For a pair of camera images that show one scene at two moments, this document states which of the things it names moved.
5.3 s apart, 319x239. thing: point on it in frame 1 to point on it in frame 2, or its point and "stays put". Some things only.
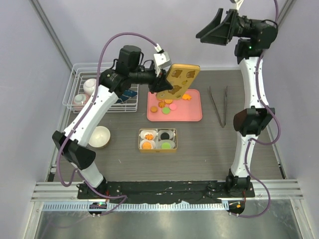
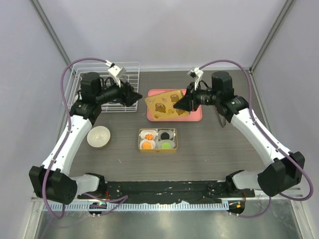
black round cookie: [165, 136] stays put
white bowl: [100, 137] stays put
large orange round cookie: [146, 145] stays put
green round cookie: [165, 145] stays put
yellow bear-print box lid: [181, 76] to [161, 106]
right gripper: [222, 34] to [189, 102]
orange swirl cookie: [149, 137] stays put
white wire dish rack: [81, 87] stays put
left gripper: [160, 83] to [124, 90]
